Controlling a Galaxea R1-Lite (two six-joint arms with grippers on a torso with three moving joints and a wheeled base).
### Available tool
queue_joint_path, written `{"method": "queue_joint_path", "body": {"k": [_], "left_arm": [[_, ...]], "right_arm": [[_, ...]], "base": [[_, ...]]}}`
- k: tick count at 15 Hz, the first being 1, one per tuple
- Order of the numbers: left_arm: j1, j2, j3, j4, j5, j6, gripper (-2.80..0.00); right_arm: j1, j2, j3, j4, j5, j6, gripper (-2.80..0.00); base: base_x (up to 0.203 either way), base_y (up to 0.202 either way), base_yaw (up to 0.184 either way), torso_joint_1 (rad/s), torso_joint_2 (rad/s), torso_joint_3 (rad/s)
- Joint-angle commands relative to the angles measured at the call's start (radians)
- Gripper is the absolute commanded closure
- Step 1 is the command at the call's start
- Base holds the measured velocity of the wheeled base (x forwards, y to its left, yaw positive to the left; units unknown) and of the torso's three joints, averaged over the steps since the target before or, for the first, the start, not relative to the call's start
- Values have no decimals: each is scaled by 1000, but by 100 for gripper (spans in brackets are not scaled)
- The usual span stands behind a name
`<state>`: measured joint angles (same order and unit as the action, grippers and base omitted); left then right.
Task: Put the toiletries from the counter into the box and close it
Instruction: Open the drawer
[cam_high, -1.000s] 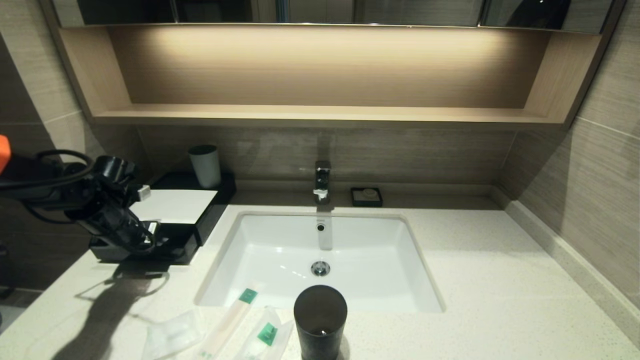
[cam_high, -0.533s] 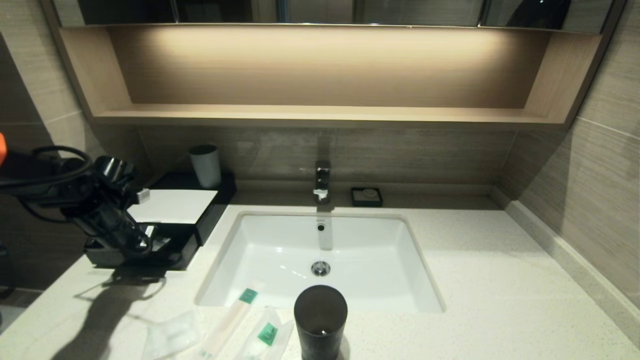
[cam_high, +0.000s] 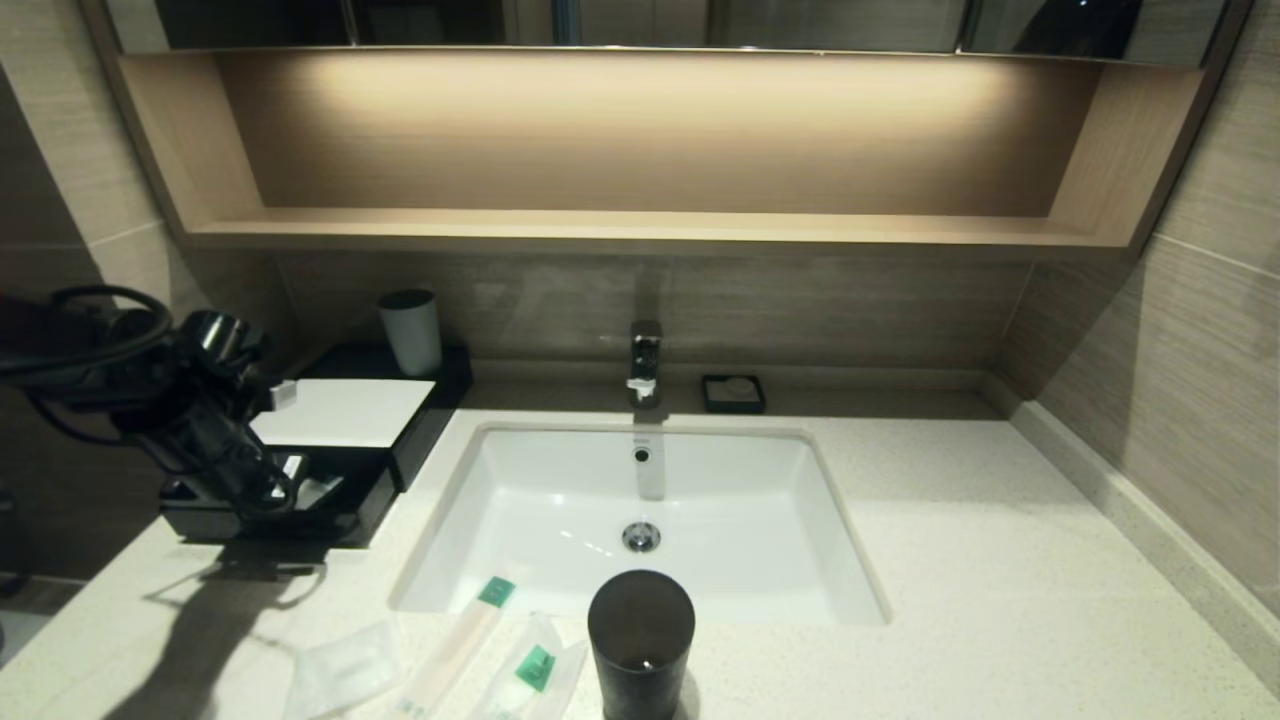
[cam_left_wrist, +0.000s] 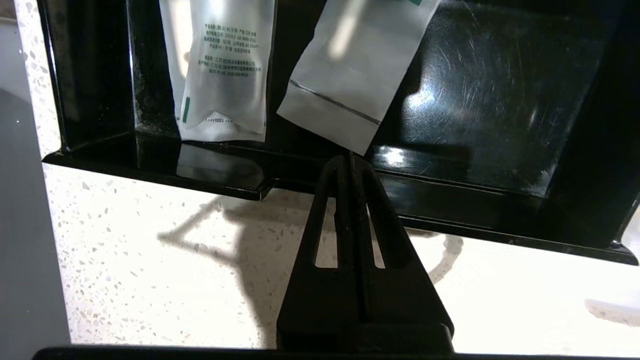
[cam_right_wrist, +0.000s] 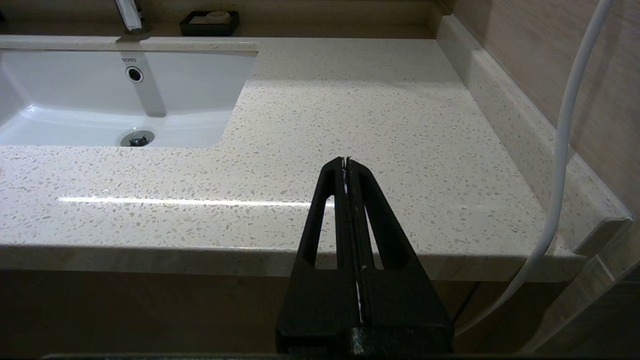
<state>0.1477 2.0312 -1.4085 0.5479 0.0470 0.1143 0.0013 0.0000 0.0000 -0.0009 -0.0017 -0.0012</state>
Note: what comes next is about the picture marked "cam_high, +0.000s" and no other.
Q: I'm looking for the long comb packet green label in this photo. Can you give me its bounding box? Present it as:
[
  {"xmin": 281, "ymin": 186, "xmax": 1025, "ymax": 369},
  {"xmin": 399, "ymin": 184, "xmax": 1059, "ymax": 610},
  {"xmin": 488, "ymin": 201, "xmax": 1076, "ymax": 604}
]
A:
[{"xmin": 395, "ymin": 575, "xmax": 521, "ymax": 720}]

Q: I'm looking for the black amenity box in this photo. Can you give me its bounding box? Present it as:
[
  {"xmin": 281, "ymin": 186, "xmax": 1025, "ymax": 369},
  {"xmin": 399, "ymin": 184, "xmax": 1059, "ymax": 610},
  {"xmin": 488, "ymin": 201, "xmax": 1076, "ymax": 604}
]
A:
[{"xmin": 250, "ymin": 345, "xmax": 476, "ymax": 493}]

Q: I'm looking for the pale grey tumbler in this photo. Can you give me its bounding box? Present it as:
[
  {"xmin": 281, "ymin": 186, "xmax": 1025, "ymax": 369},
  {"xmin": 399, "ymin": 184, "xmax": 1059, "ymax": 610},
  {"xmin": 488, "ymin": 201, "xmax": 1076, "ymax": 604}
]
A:
[{"xmin": 378, "ymin": 289, "xmax": 444, "ymax": 378}]

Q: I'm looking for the clear square plastic packet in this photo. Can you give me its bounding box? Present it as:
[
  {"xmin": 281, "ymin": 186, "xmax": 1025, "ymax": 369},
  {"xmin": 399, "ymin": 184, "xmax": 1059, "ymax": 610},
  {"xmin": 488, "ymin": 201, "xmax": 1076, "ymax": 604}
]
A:
[{"xmin": 287, "ymin": 617, "xmax": 409, "ymax": 720}]

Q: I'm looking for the white packet green label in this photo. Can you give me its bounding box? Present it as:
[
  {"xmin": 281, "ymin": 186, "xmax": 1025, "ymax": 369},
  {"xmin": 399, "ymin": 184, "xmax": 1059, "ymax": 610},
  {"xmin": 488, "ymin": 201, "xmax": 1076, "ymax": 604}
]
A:
[{"xmin": 470, "ymin": 612, "xmax": 567, "ymax": 720}]

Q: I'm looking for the chrome basin faucet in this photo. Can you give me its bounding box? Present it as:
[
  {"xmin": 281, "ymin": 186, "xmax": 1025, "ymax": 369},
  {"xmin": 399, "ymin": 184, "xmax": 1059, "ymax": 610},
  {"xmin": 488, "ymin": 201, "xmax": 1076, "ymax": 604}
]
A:
[{"xmin": 627, "ymin": 320, "xmax": 664, "ymax": 409}]

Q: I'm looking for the black tumbler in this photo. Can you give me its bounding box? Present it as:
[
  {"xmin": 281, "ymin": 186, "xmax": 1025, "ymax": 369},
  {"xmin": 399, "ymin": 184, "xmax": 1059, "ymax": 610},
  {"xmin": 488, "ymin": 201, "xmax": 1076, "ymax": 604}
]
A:
[{"xmin": 587, "ymin": 569, "xmax": 697, "ymax": 720}]

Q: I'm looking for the black soap dish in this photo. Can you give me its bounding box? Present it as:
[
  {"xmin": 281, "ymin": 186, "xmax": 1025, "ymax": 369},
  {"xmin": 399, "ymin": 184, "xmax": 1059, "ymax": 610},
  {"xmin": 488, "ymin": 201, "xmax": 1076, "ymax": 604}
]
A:
[{"xmin": 700, "ymin": 373, "xmax": 767, "ymax": 415}]

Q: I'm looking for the white ceramic sink basin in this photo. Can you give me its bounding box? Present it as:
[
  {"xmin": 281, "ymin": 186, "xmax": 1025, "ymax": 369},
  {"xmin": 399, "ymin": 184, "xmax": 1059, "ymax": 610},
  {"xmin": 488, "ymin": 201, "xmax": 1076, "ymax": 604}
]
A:
[{"xmin": 388, "ymin": 420, "xmax": 891, "ymax": 628}]

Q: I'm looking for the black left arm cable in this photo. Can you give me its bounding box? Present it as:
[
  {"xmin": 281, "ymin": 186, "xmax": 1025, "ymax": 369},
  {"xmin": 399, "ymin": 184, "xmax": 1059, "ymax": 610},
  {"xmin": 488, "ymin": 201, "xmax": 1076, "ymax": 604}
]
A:
[{"xmin": 0, "ymin": 285, "xmax": 303, "ymax": 517}]

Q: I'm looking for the light wooden wall shelf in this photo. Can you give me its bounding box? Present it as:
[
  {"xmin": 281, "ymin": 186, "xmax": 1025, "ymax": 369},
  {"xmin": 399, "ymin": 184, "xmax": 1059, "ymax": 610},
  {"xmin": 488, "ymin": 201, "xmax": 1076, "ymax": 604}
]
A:
[{"xmin": 80, "ymin": 0, "xmax": 1251, "ymax": 263}]

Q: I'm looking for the mirrored wall cabinet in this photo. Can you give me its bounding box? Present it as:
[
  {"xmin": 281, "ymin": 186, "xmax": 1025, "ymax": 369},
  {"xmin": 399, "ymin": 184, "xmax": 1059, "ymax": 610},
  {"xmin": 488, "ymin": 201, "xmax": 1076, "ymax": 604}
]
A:
[{"xmin": 105, "ymin": 0, "xmax": 1231, "ymax": 69}]

